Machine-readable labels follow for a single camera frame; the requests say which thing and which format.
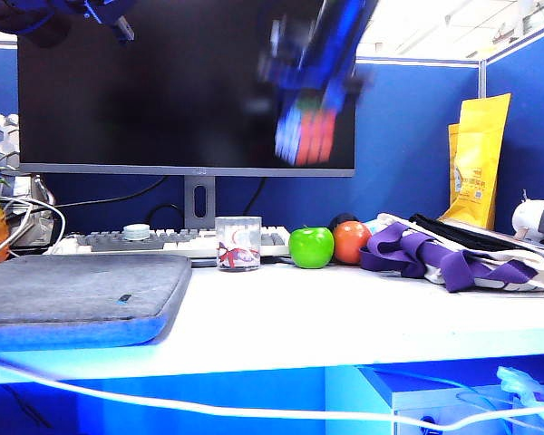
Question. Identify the grey monitor stand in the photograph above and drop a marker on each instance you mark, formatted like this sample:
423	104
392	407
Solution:
189	204

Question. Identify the grey laptop sleeve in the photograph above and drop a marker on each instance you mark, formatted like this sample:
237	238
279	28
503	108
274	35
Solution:
72	290

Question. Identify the orange round fruit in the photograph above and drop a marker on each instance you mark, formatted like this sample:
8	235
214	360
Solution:
351	240

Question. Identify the black computer monitor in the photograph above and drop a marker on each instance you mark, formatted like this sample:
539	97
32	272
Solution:
163	99

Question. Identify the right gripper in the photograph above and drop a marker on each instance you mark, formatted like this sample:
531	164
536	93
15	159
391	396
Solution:
308	68

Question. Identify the multicoloured Rubik's cube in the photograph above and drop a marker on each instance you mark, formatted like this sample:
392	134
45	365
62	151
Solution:
315	136

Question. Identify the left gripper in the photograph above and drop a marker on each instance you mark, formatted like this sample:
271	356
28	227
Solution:
95	9

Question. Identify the clear plastic bag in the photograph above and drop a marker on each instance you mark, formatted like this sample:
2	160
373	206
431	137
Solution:
512	378

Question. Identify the silver partition post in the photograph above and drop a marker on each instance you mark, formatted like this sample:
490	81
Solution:
482	81

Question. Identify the silver robot figure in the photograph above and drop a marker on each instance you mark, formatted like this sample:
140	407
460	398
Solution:
3	136

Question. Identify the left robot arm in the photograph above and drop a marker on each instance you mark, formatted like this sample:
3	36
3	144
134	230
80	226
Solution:
27	22

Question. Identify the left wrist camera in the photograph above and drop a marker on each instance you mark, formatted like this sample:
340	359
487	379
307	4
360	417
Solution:
123	29

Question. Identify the black folded cloth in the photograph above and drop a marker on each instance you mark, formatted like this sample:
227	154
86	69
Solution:
449	232

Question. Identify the small yellow pouch bag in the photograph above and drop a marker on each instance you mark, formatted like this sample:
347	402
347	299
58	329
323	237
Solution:
452	154

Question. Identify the white and grey device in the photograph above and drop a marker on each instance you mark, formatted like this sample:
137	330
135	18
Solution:
528	217

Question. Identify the large yellow pouch bag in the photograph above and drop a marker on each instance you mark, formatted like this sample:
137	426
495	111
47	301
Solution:
480	158

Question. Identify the green apple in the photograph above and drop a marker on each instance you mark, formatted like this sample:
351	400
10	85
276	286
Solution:
310	247

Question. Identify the grey and white keyboard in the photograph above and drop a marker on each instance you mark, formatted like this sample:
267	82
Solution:
105	242

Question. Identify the black ball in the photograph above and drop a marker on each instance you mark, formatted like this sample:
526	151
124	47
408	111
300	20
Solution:
341	218

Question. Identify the clear plastic jar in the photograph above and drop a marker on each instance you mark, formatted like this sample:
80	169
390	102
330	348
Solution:
236	235

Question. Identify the white drawer cabinet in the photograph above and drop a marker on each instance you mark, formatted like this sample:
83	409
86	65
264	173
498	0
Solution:
435	401

